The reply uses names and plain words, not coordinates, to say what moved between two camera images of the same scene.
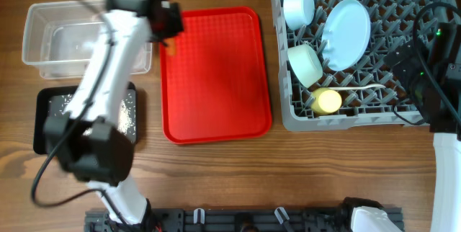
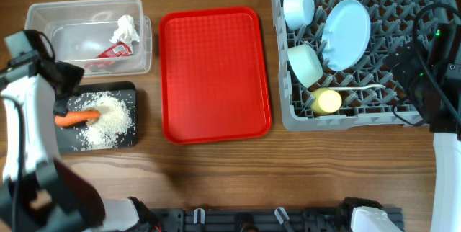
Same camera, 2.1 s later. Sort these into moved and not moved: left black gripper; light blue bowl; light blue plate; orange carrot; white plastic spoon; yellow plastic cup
Moved: left black gripper; orange carrot
Not moved: yellow plastic cup; light blue plate; white plastic spoon; light blue bowl
